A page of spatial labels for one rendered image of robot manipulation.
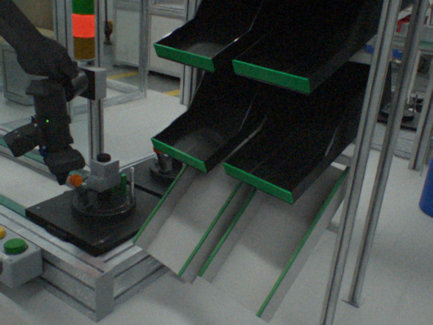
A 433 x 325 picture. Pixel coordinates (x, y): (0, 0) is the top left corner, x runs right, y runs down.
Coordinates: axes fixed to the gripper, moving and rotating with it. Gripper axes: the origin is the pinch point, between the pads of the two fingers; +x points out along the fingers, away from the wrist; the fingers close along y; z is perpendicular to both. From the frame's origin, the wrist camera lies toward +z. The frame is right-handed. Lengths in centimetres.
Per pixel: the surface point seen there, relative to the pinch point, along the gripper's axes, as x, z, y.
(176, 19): 80, -242, -466
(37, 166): 19.2, -0.9, -40.1
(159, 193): 15.3, -23.2, -5.9
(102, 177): 5.2, -8.8, -2.2
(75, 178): 3.1, -2.8, -0.4
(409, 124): 27, -137, -26
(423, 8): -33, -54, 33
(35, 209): 12.9, 5.0, -8.1
